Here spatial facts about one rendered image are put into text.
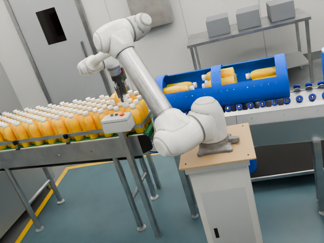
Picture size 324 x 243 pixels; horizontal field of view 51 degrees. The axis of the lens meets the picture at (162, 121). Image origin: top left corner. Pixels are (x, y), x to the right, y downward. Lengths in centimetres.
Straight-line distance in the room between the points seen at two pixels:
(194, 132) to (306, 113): 94
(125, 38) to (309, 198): 196
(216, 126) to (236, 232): 62
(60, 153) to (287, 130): 171
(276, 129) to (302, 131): 17
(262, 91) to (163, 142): 89
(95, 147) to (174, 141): 117
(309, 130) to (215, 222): 91
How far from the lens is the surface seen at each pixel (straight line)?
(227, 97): 224
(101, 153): 262
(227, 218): 190
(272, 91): 222
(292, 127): 236
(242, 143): 178
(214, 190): 178
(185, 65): 572
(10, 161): 317
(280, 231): 272
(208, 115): 164
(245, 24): 482
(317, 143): 246
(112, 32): 172
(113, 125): 231
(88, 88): 616
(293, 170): 302
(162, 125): 157
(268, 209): 289
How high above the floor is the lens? 190
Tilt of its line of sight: 23 degrees down
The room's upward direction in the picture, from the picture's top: 17 degrees counter-clockwise
